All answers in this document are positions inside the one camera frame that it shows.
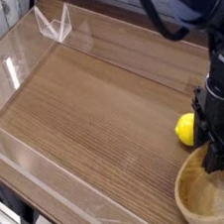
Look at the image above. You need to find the brown wooden bowl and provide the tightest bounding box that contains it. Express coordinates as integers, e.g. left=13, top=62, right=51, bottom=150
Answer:
left=174, top=147, right=224, bottom=224

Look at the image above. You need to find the clear acrylic corner bracket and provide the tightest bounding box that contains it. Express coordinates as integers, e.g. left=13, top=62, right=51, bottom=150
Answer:
left=34, top=4, right=72, bottom=43

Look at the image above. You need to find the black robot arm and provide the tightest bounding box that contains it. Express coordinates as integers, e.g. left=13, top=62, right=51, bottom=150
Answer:
left=170, top=0, right=224, bottom=174

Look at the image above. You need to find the yellow lemon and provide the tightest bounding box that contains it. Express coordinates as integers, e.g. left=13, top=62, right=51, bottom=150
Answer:
left=175, top=113, right=194, bottom=147

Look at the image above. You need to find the black table frame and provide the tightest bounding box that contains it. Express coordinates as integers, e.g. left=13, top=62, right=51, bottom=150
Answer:
left=0, top=182, right=55, bottom=224

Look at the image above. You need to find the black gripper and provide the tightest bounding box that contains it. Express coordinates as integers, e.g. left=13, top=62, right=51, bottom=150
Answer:
left=191, top=76, right=224, bottom=174

